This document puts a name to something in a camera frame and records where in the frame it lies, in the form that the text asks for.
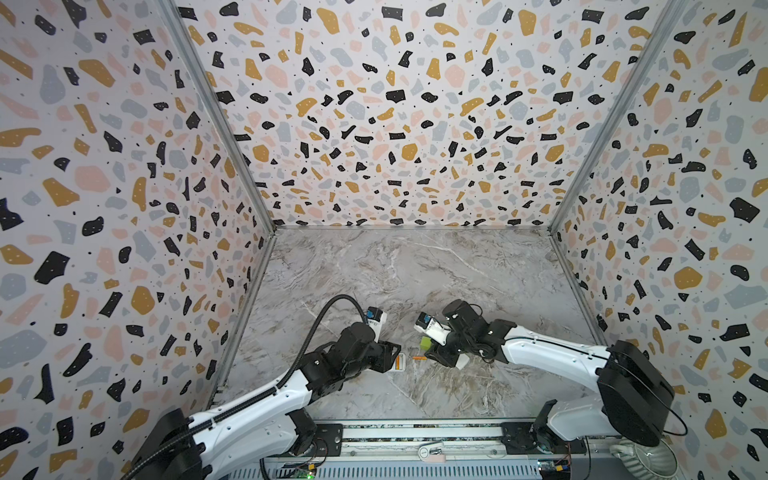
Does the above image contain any white red remote control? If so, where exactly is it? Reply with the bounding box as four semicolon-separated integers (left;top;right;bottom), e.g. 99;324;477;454
388;353;406;373

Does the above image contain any white battery cover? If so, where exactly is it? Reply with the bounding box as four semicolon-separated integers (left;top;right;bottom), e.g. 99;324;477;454
455;354;470;370

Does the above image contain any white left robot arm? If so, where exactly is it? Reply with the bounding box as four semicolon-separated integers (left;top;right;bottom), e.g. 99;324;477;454
124;322;401;479

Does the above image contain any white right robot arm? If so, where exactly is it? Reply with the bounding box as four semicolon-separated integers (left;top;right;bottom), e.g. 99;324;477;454
415;300;675;452

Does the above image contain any green cube block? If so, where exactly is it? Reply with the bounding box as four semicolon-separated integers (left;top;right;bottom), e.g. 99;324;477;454
419;337;432;352

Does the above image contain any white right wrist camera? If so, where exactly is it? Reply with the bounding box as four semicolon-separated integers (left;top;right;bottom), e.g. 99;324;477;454
414;312;452;346

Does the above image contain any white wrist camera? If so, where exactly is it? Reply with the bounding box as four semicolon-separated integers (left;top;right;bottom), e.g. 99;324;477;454
414;312;452;346
366;307;387;342

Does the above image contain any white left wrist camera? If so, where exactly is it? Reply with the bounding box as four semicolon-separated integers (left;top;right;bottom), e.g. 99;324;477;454
366;307;387;342

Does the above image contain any black corrugated cable hose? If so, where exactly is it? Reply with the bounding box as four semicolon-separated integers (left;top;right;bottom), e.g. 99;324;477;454
119;293;368;480

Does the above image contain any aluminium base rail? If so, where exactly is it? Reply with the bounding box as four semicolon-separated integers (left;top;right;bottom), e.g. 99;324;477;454
198;418;630;479

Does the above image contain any aluminium corner post left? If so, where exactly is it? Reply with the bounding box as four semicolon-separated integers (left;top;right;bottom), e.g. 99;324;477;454
157;0;276;237

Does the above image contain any aluminium corner post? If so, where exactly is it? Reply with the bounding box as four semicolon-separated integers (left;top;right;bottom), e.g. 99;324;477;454
157;0;276;237
548;0;685;237

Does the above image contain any aluminium corner post right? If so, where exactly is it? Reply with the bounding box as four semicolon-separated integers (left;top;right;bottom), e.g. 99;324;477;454
548;0;685;237

